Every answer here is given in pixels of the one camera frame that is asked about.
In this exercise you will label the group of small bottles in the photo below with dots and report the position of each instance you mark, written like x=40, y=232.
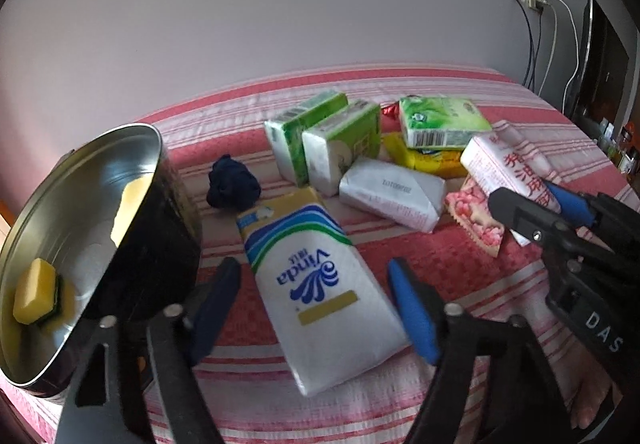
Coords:
x=617, y=143

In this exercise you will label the red white striped bed sheet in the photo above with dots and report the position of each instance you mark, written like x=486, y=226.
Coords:
x=450, y=274

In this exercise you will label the silver white tissue pack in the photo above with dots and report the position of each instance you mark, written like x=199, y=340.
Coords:
x=395, y=191

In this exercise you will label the white pack with red print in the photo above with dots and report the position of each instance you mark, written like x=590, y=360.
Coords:
x=510, y=163

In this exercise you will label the yellow sponge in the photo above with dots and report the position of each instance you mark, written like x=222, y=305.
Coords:
x=35, y=291

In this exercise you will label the red candy wrapper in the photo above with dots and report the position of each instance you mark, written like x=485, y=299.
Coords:
x=390, y=110

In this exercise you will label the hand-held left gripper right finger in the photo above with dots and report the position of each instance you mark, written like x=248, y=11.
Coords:
x=415, y=309

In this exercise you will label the dark blue cloth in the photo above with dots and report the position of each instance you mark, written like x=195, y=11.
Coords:
x=232, y=184

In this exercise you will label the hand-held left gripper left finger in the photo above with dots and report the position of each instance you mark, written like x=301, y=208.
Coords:
x=215, y=314

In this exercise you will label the pink floral pack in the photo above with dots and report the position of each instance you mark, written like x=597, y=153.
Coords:
x=475, y=216

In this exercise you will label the person's right hand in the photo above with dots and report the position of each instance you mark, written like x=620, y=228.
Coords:
x=590, y=399

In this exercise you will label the yellow snack packet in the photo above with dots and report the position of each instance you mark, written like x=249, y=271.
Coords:
x=435, y=161

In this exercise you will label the green white tissue pack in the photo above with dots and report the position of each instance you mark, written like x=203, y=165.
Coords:
x=287, y=138
x=340, y=148

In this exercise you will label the round metal tin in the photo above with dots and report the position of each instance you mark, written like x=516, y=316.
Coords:
x=75, y=204

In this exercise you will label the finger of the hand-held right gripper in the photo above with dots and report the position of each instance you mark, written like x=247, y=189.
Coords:
x=525, y=219
x=572, y=205

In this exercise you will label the large white blue tissue pack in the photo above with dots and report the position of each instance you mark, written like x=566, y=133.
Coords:
x=320, y=294

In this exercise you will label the black flat screen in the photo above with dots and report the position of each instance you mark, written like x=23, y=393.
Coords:
x=600, y=63

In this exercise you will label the green leaf print tissue pack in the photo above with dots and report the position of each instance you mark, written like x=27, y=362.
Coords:
x=440, y=121

